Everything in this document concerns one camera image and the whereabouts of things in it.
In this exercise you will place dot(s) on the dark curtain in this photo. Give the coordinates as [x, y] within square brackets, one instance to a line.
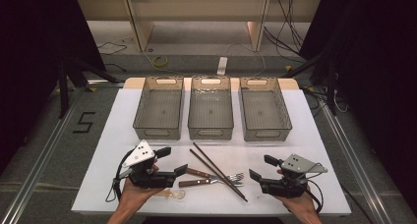
[29, 53]
[377, 70]

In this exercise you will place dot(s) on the grey translucent plastic bin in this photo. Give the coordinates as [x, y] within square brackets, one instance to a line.
[211, 109]
[262, 109]
[159, 109]

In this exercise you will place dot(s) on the black metal stand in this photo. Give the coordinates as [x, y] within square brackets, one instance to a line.
[331, 83]
[64, 86]

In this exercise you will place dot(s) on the person's left hand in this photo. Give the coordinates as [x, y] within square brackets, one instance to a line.
[134, 194]

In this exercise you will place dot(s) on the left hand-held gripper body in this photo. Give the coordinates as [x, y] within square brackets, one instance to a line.
[141, 155]

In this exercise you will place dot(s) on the white table cover sheet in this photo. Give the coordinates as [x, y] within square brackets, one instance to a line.
[108, 152]

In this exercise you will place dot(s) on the yellow-green tape roll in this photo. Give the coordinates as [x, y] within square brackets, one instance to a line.
[160, 61]

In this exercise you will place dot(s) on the aluminium floor rail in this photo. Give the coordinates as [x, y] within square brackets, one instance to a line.
[354, 161]
[39, 165]

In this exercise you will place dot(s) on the pale wooden shelf unit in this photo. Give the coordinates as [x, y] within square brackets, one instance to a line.
[203, 8]

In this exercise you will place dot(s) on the person's right hand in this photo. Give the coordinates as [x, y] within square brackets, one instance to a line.
[303, 204]

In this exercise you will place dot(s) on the dark chopsticks pair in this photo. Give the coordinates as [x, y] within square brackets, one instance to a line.
[209, 167]

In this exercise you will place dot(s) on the white power strip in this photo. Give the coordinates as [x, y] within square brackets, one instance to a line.
[222, 66]

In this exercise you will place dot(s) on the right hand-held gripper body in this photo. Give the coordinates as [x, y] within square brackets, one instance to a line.
[301, 164]

